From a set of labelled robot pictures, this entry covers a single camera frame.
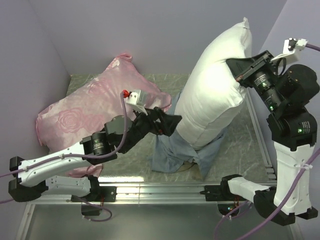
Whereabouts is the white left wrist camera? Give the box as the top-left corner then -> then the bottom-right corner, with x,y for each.
123,89 -> 148,115

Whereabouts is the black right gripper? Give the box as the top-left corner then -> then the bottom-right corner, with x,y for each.
225,49 -> 284,112

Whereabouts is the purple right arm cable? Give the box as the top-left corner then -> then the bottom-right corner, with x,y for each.
213,42 -> 320,240

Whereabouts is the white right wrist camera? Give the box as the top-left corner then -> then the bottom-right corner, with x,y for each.
270,37 -> 308,66

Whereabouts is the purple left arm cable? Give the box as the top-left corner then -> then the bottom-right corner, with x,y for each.
0,91 -> 128,205

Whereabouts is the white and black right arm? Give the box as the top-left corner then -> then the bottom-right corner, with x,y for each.
220,51 -> 320,226

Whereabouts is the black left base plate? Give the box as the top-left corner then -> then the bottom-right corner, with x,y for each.
70,186 -> 117,217

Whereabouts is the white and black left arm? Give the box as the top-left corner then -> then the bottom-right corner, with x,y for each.
8,107 -> 182,203

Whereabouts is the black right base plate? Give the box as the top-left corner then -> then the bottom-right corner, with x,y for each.
199,185 -> 240,216

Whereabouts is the pink satin rose pillow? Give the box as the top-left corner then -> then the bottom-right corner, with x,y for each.
35,52 -> 173,179

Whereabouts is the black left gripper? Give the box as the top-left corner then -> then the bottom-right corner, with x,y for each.
122,104 -> 184,153

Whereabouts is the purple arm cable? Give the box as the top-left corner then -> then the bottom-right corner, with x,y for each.
213,42 -> 320,240
0,91 -> 128,205

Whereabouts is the aluminium frame rail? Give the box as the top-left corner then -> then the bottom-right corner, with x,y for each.
14,74 -> 293,240

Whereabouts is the white pillow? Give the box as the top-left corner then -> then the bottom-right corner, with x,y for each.
174,17 -> 252,150

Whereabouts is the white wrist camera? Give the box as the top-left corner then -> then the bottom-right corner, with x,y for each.
270,37 -> 308,66
123,89 -> 148,115

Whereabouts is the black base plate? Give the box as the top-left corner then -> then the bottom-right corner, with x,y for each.
70,186 -> 117,217
199,185 -> 240,216

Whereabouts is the blue-grey pillowcase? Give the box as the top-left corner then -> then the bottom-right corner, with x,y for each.
147,91 -> 227,180

